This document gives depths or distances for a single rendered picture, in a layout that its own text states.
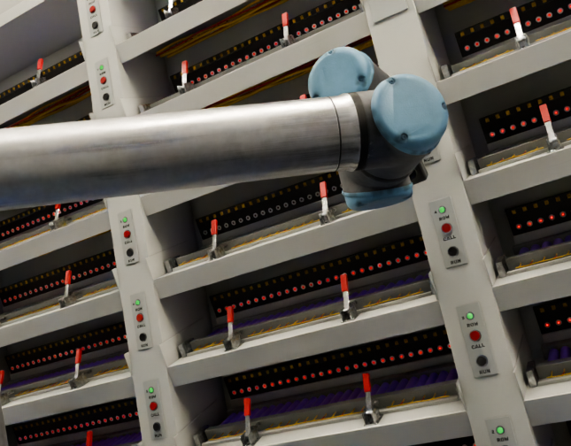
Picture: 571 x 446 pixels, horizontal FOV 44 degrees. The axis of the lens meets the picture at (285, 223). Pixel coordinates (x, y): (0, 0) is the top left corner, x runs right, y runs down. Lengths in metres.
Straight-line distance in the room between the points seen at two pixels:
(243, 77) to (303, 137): 0.77
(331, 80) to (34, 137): 0.40
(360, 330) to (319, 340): 0.09
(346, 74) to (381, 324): 0.53
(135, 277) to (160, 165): 0.86
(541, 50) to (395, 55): 0.26
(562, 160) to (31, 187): 0.85
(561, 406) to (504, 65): 0.58
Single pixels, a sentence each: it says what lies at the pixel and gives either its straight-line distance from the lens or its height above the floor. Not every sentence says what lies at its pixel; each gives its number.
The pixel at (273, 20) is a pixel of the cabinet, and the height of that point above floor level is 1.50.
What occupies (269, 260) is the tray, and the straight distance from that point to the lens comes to 1.41.
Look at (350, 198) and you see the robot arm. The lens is 0.92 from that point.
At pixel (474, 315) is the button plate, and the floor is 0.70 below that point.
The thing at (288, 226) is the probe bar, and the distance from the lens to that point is 1.46.
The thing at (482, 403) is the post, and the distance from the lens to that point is 1.25.
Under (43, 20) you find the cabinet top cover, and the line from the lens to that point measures 2.06.
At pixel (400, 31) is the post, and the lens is 1.38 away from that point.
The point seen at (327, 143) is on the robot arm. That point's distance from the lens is 0.77.
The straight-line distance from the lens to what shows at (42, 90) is 1.90.
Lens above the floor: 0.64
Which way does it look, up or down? 13 degrees up
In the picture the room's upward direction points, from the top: 12 degrees counter-clockwise
